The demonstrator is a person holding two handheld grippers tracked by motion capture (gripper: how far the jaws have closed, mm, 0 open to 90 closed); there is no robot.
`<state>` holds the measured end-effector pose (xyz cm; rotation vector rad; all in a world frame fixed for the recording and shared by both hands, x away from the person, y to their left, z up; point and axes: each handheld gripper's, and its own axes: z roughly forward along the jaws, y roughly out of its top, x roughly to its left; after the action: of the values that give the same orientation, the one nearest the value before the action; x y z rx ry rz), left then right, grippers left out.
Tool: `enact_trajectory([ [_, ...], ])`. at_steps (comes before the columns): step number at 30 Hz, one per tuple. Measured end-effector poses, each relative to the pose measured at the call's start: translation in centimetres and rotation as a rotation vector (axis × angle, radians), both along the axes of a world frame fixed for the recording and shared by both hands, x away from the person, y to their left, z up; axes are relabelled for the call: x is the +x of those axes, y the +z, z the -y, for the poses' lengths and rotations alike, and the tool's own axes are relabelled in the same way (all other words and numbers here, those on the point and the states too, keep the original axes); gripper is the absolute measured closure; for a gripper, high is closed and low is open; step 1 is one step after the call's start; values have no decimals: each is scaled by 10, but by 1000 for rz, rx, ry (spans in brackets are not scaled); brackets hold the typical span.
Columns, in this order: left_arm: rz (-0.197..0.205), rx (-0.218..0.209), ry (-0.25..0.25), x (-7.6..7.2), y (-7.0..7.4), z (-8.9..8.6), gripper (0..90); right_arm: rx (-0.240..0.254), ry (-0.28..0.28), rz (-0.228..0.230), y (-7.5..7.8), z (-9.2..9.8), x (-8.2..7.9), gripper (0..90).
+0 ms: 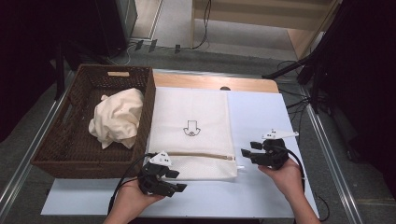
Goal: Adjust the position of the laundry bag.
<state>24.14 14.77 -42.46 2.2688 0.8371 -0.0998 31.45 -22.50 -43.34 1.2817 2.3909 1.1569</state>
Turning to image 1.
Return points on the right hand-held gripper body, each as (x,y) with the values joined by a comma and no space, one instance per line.
(271,155)

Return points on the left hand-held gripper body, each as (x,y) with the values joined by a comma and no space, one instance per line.
(154,182)

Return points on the white mesh laundry bag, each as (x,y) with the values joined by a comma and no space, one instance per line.
(193,105)

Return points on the cream cloth garment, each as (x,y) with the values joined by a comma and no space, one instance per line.
(116,118)

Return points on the brown wicker basket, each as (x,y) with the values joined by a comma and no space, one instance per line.
(77,155)

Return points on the person's left hand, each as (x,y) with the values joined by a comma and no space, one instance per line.
(134,196)

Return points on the person's right hand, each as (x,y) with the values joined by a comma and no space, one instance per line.
(286,180)

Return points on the person's dark clothing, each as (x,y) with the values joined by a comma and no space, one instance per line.
(193,221)

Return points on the dark table grommet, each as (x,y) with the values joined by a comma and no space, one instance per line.
(225,88)

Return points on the black tripod stand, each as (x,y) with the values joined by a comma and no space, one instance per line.
(286,69)

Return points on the black curtain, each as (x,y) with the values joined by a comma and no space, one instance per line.
(25,46)
(367,77)

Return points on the light wooden furniture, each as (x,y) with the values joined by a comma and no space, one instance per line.
(249,18)

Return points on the thin black stand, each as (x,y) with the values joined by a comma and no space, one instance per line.
(59,77)

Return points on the dark cabinet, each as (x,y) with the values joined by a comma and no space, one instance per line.
(115,25)

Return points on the metal frame rail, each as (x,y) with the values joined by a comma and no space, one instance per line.
(330,161)
(31,146)

